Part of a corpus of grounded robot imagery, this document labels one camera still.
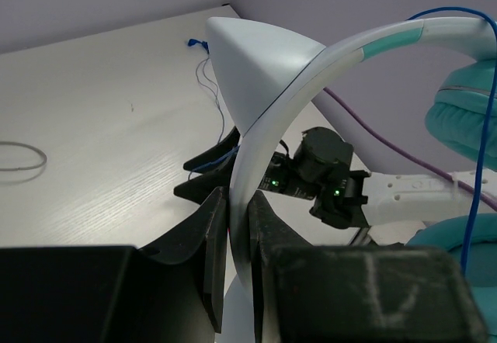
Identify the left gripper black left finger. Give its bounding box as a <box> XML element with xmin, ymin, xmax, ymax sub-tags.
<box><xmin>140</xmin><ymin>187</ymin><xmax>228</xmax><ymax>334</ymax></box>

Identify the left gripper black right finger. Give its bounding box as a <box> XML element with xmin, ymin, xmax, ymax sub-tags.
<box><xmin>246</xmin><ymin>193</ymin><xmax>311</xmax><ymax>342</ymax></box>

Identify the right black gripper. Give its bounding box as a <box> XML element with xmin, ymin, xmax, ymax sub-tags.
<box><xmin>173</xmin><ymin>126</ymin><xmax>321</xmax><ymax>205</ymax></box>

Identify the teal over-ear headphones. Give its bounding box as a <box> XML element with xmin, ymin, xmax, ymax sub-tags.
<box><xmin>204</xmin><ymin>16</ymin><xmax>497</xmax><ymax>343</ymax></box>

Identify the blue headphone cable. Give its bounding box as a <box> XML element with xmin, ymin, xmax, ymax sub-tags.
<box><xmin>185</xmin><ymin>7</ymin><xmax>497</xmax><ymax>278</ymax></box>

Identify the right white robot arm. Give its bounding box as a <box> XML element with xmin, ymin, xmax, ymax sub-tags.
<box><xmin>173</xmin><ymin>126</ymin><xmax>496</xmax><ymax>243</ymax></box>

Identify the grey headphone cable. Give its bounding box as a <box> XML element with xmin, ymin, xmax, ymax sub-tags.
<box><xmin>0</xmin><ymin>140</ymin><xmax>48</xmax><ymax>172</ymax></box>

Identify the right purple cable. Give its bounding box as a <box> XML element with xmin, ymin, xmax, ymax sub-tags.
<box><xmin>324</xmin><ymin>86</ymin><xmax>497</xmax><ymax>210</ymax></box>

